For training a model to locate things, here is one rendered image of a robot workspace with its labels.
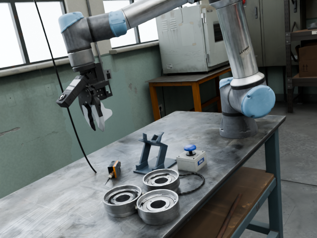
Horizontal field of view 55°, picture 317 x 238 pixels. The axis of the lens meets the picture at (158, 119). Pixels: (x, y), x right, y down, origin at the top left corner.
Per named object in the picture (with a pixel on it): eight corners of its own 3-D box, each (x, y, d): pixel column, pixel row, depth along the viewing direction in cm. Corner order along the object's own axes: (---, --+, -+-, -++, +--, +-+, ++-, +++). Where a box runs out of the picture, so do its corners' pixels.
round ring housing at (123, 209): (113, 224, 76) (110, 210, 75) (100, 207, 85) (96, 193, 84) (150, 208, 81) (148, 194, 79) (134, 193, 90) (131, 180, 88)
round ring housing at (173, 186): (171, 201, 82) (169, 187, 81) (138, 196, 87) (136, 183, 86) (186, 182, 91) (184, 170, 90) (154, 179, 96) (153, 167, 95)
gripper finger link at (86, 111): (106, 125, 104) (102, 99, 101) (92, 132, 100) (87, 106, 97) (100, 123, 106) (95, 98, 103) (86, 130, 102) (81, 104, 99)
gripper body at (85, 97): (113, 97, 99) (104, 60, 96) (92, 106, 93) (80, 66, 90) (100, 98, 104) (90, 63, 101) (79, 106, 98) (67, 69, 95)
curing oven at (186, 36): (213, 74, 292) (206, 2, 274) (163, 76, 329) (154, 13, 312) (240, 63, 337) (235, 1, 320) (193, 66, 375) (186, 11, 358)
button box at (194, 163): (196, 173, 96) (194, 158, 95) (177, 169, 100) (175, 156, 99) (208, 162, 102) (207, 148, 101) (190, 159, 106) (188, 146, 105)
